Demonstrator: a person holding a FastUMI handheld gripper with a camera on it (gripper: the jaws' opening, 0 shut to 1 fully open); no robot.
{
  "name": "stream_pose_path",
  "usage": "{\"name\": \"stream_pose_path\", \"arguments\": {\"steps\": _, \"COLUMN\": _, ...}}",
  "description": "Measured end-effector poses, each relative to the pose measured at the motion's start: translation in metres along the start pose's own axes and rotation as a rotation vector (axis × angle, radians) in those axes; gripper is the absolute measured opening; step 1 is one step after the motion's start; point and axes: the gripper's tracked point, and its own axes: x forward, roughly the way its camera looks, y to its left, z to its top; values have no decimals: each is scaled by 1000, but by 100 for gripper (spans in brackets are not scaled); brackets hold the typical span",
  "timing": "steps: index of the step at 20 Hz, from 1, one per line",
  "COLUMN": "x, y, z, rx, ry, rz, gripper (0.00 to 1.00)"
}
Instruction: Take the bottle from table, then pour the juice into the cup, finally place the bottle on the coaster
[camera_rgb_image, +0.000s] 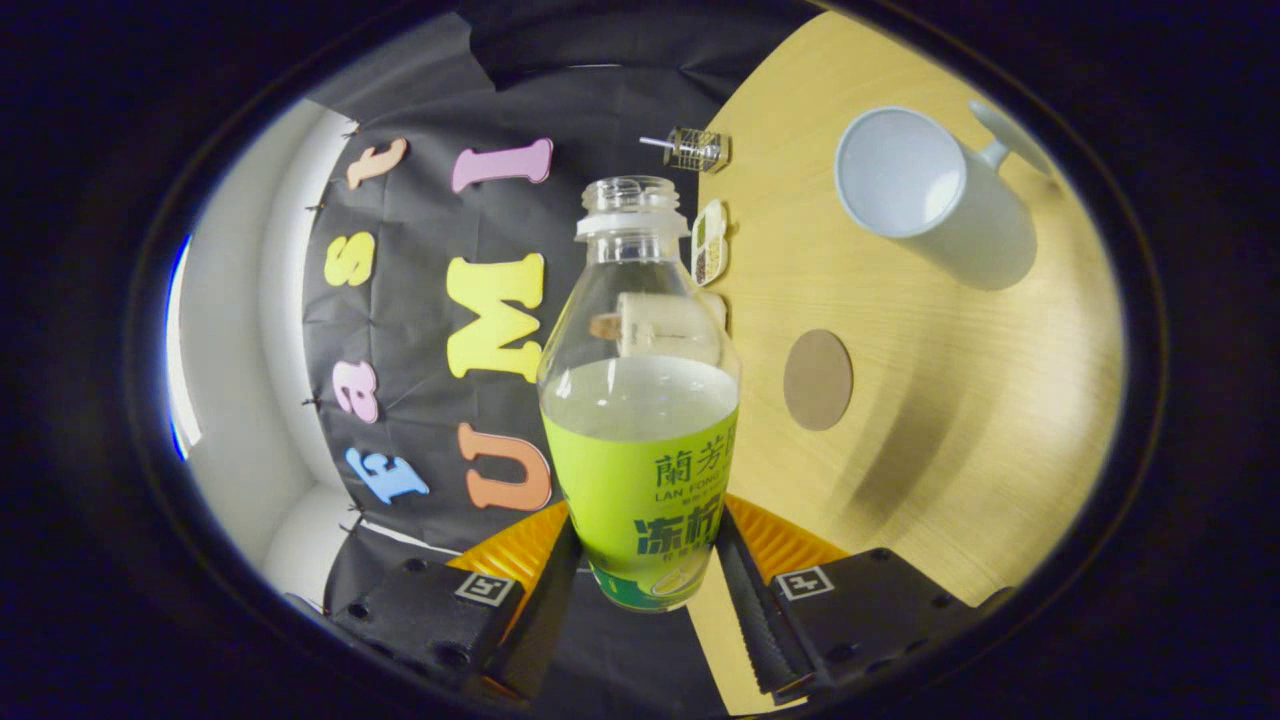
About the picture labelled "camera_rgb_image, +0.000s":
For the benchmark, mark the green label juice bottle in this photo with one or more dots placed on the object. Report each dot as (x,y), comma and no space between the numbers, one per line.
(640,470)

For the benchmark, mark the wooden table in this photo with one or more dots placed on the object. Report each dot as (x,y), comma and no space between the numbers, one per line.
(950,400)

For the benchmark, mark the white toaster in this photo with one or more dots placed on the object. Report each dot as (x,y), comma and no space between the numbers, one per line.
(718,310)

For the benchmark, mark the white cup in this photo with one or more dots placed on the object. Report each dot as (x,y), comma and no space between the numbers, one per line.
(900,170)

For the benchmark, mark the round brown coaster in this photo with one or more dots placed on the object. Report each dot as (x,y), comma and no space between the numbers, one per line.
(818,380)

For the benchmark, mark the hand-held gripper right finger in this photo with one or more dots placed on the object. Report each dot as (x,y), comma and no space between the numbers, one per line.
(750,610)

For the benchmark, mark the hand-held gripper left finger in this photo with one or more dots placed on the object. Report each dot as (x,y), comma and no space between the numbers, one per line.
(545,620)

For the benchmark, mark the white divided snack dish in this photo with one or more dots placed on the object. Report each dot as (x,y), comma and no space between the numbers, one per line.
(710,245)

